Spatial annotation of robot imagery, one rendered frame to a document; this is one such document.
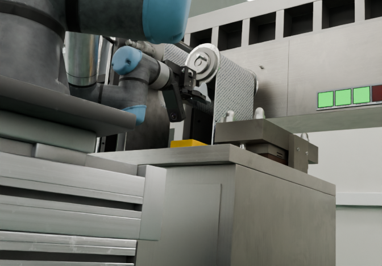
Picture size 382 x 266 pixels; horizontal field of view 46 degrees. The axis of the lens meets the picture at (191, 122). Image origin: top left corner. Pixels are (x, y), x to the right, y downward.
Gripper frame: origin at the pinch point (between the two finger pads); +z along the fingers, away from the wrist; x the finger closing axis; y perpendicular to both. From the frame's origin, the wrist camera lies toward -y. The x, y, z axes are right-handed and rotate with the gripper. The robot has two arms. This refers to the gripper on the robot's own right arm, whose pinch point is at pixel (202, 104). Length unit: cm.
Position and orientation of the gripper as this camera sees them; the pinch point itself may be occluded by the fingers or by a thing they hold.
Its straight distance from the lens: 140.3
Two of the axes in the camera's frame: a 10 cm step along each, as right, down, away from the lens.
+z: 6.0, 2.4, 7.6
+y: 0.8, -9.7, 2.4
